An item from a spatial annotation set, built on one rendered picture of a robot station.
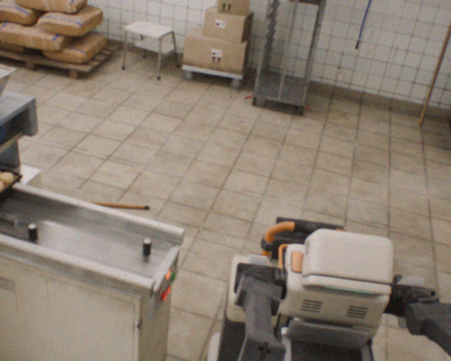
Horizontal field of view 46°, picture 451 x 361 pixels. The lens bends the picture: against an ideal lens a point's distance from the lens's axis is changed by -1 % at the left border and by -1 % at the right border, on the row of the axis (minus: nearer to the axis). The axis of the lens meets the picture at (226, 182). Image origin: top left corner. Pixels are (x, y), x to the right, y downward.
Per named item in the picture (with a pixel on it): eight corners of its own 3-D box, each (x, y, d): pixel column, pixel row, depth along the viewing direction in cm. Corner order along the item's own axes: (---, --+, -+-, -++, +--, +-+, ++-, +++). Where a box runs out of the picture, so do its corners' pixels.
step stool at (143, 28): (180, 67, 565) (182, 25, 541) (159, 80, 530) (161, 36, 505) (143, 57, 578) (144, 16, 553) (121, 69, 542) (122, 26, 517)
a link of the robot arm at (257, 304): (298, 355, 91) (242, 338, 91) (273, 426, 92) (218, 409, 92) (280, 282, 135) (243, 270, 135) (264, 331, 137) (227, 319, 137)
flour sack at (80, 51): (82, 67, 507) (81, 52, 498) (41, 60, 511) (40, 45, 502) (109, 45, 566) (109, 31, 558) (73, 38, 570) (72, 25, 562)
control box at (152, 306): (144, 317, 183) (145, 289, 175) (169, 273, 203) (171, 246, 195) (154, 320, 182) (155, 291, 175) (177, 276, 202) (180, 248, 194)
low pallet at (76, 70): (-24, 59, 522) (-27, 49, 516) (19, 36, 588) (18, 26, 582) (87, 82, 507) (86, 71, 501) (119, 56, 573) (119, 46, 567)
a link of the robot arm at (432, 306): (432, 295, 139) (411, 296, 138) (448, 301, 128) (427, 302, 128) (433, 330, 138) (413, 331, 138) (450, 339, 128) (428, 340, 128)
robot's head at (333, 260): (303, 234, 146) (314, 225, 131) (379, 244, 146) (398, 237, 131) (298, 286, 142) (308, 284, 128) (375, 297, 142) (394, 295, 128)
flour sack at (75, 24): (79, 41, 490) (78, 23, 481) (36, 34, 493) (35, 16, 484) (107, 20, 550) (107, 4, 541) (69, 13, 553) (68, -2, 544)
